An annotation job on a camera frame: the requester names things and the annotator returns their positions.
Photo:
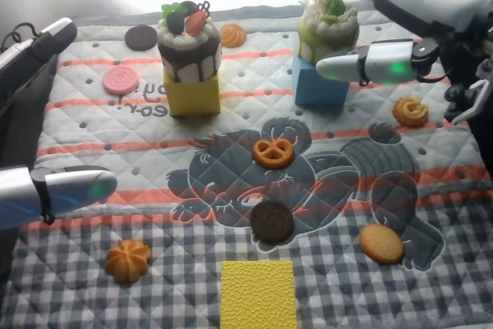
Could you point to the pink sandwich cookie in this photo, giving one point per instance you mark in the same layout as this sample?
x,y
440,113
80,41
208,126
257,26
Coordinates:
x,y
120,79

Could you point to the orange flower-shaped cookie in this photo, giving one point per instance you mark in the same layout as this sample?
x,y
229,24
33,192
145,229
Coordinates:
x,y
128,261

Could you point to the dark chocolate sandwich cookie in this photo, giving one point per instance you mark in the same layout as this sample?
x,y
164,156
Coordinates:
x,y
141,38
271,221

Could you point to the blue block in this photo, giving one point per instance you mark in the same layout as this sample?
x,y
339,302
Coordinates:
x,y
319,90

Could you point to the chocolate strawberry cream cake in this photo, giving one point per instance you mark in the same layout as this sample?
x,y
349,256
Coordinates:
x,y
188,55

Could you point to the round plain biscuit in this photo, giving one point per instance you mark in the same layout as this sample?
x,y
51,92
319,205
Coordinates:
x,y
381,244

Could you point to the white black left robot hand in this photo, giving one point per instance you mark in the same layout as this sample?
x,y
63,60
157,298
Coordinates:
x,y
69,188

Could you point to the yellow textured square cracker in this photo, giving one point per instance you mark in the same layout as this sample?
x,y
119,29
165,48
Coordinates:
x,y
258,294

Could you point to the orange swirl cookie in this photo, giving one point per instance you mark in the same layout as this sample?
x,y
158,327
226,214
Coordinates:
x,y
233,35

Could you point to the grey quilt with printed bear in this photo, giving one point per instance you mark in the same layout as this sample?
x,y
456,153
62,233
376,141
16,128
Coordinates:
x,y
115,144

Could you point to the orange pretzel cookie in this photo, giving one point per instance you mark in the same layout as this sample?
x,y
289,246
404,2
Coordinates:
x,y
259,159

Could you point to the yellow block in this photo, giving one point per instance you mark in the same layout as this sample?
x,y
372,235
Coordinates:
x,y
192,98

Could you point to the green kiwi cream cake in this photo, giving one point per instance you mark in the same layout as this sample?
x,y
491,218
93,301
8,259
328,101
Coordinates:
x,y
327,32

